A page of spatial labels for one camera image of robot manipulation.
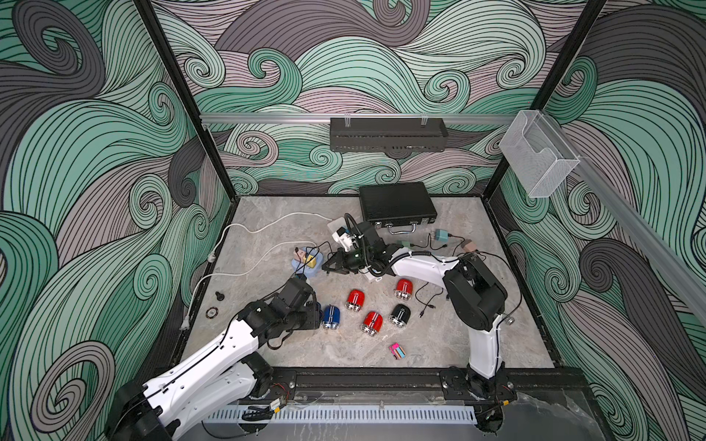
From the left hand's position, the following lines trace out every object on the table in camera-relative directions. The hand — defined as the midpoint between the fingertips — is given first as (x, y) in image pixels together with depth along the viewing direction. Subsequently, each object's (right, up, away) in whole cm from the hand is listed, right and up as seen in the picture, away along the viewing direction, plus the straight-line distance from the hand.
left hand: (316, 313), depth 78 cm
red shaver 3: (+28, +4, +11) cm, 30 cm away
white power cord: (-45, +3, +16) cm, 48 cm away
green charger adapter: (+32, +17, +26) cm, 44 cm away
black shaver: (+26, -3, +5) cm, 26 cm away
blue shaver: (+4, -3, +5) cm, 7 cm away
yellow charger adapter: (-3, +13, +12) cm, 18 cm away
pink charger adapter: (+55, +17, +23) cm, 62 cm away
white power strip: (+6, +25, +7) cm, 26 cm away
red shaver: (+12, +1, +8) cm, 14 cm away
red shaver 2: (+17, -4, +3) cm, 18 cm away
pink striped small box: (+23, -10, -2) cm, 26 cm away
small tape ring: (-35, -3, +9) cm, 36 cm away
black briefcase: (+30, +33, +32) cm, 55 cm away
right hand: (0, +11, +5) cm, 13 cm away
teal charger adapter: (+46, +21, +26) cm, 57 cm away
